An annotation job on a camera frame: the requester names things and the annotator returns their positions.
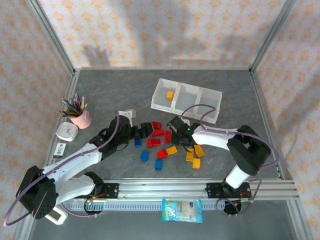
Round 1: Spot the pink pencil cup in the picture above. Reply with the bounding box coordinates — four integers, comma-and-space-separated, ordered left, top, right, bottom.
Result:
69, 107, 93, 130

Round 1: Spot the aluminium table side rail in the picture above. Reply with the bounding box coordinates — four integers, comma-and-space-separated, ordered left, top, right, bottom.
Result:
249, 70, 286, 181
39, 69, 81, 181

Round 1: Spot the aluminium frame post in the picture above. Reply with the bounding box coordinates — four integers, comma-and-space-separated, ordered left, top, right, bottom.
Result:
26, 0, 76, 76
249, 0, 298, 75

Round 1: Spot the small white card device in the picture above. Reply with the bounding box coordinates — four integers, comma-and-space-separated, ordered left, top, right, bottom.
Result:
53, 142, 68, 158

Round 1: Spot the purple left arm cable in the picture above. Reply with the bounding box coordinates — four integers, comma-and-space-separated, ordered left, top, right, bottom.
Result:
3, 109, 121, 227

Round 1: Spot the white digital timer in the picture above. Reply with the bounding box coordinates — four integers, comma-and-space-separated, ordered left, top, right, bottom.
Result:
44, 207, 68, 226

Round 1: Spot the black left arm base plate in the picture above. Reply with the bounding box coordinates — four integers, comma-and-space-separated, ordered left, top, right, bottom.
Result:
74, 182, 120, 200

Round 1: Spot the blue snack bag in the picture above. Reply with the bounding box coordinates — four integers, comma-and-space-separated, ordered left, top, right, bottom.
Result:
161, 197, 204, 223

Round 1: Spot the aluminium mounting rail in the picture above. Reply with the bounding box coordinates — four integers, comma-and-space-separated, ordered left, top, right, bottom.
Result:
74, 178, 300, 201

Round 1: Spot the white square table clock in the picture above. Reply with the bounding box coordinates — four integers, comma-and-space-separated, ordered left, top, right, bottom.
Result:
55, 121, 79, 143

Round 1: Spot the grey slotted cable duct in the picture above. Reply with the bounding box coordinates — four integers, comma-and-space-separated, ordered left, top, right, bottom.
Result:
61, 201, 251, 212

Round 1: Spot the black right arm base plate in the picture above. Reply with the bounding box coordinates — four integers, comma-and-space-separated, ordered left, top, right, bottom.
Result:
205, 182, 251, 199

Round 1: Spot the bundle of coloured pencils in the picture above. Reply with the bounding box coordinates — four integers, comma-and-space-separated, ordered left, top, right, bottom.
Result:
56, 92, 88, 118

